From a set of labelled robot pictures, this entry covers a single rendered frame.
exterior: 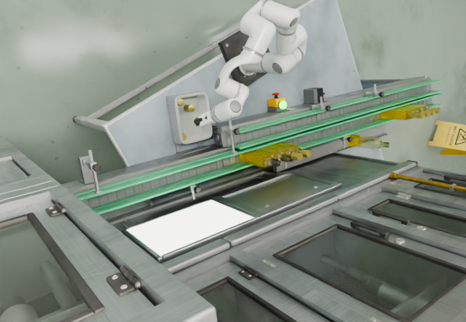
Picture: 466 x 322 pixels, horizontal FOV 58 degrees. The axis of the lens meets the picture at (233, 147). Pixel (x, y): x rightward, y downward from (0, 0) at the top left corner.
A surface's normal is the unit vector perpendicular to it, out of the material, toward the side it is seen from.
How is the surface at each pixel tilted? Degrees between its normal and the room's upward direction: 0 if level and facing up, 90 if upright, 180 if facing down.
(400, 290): 90
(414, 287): 90
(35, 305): 90
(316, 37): 0
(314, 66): 0
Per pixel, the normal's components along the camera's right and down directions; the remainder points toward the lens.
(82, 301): -0.11, -0.97
